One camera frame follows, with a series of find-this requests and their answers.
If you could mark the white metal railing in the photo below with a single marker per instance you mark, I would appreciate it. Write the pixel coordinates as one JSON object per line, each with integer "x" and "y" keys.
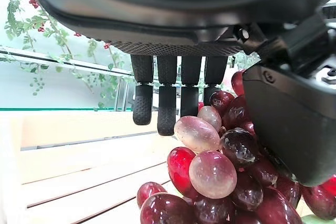
{"x": 78, "y": 72}

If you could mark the green vine with red berries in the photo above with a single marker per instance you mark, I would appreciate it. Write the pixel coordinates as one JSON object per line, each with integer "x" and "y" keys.
{"x": 52, "y": 40}

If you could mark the red grape bunch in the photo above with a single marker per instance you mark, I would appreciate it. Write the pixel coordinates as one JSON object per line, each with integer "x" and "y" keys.
{"x": 225, "y": 161}

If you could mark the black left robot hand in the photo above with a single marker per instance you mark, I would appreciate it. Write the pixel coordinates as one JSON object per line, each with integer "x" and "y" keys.
{"x": 168, "y": 14}

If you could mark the green fruit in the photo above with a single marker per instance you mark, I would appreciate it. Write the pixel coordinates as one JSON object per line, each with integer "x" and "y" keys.
{"x": 319, "y": 220}

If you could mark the pale wooden crate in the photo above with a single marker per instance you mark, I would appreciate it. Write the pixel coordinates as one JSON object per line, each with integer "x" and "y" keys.
{"x": 78, "y": 166}

